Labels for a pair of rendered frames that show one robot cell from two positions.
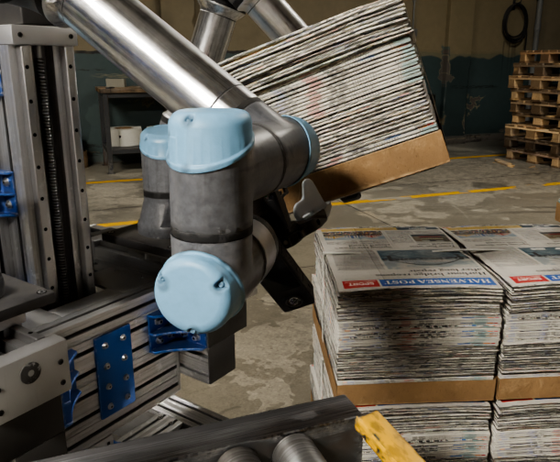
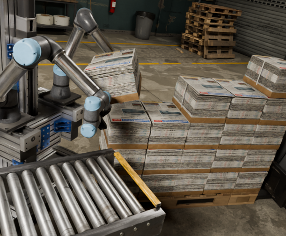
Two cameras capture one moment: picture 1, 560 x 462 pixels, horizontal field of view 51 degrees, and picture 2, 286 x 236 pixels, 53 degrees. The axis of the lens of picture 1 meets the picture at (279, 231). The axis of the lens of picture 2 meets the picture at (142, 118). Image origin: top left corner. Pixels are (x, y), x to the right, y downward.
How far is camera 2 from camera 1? 93 cm
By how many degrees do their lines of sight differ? 17
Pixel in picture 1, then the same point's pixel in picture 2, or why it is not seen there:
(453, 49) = not seen: outside the picture
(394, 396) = (122, 147)
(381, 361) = (120, 138)
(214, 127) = (94, 104)
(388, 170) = (125, 99)
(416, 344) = (129, 135)
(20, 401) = (30, 145)
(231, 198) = (96, 115)
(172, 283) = (84, 129)
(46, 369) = (36, 138)
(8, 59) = not seen: hidden behind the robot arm
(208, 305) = (91, 133)
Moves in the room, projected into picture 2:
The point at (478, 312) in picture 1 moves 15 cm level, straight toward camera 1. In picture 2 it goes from (144, 128) to (141, 138)
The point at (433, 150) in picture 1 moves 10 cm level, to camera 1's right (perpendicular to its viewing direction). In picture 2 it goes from (135, 96) to (152, 98)
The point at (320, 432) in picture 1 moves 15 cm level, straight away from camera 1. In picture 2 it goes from (106, 155) to (106, 141)
